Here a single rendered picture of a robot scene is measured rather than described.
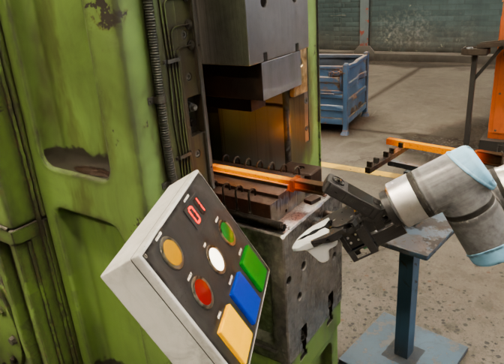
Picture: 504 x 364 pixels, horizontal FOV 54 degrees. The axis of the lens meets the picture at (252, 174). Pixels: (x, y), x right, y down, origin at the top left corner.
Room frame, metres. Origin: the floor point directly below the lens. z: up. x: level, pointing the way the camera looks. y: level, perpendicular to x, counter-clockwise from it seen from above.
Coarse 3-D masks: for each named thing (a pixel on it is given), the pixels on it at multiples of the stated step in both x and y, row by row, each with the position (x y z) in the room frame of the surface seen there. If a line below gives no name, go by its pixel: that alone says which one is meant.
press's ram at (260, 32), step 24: (216, 0) 1.22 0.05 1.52; (240, 0) 1.18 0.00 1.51; (264, 0) 1.24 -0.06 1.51; (288, 0) 1.33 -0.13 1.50; (216, 24) 1.22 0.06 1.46; (240, 24) 1.18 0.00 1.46; (264, 24) 1.23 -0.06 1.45; (288, 24) 1.33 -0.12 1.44; (216, 48) 1.23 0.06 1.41; (240, 48) 1.19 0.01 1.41; (264, 48) 1.23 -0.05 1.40; (288, 48) 1.32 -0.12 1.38
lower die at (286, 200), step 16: (224, 176) 1.42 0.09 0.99; (240, 176) 1.39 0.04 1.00; (288, 176) 1.38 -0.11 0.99; (224, 192) 1.32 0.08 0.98; (240, 192) 1.31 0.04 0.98; (256, 192) 1.29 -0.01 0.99; (272, 192) 1.27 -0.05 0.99; (288, 192) 1.30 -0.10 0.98; (240, 208) 1.27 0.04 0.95; (256, 208) 1.24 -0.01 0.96; (272, 208) 1.22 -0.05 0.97; (288, 208) 1.29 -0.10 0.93
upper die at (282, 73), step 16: (256, 64) 1.22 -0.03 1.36; (272, 64) 1.25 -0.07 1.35; (288, 64) 1.32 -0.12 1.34; (208, 80) 1.31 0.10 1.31; (224, 80) 1.28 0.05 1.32; (240, 80) 1.25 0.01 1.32; (256, 80) 1.22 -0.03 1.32; (272, 80) 1.25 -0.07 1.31; (288, 80) 1.32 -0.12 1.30; (224, 96) 1.28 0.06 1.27; (240, 96) 1.25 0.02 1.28; (256, 96) 1.22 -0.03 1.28; (272, 96) 1.25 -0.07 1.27
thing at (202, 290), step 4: (196, 280) 0.68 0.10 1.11; (200, 280) 0.69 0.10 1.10; (196, 284) 0.67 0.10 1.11; (200, 284) 0.68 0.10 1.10; (204, 284) 0.69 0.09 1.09; (196, 288) 0.67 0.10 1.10; (200, 288) 0.67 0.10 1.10; (204, 288) 0.68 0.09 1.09; (208, 288) 0.69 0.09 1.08; (196, 292) 0.66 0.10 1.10; (200, 292) 0.67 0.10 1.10; (204, 292) 0.67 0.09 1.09; (208, 292) 0.69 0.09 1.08; (200, 296) 0.66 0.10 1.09; (204, 296) 0.67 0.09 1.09; (208, 296) 0.68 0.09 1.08; (200, 300) 0.66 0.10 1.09; (204, 300) 0.66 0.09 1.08; (208, 300) 0.67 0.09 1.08; (208, 304) 0.67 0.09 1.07
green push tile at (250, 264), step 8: (248, 248) 0.89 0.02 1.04; (248, 256) 0.87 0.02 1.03; (240, 264) 0.83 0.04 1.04; (248, 264) 0.85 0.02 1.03; (256, 264) 0.87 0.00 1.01; (248, 272) 0.83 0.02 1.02; (256, 272) 0.85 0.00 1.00; (264, 272) 0.88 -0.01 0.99; (256, 280) 0.83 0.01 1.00; (264, 280) 0.86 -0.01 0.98; (256, 288) 0.83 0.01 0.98
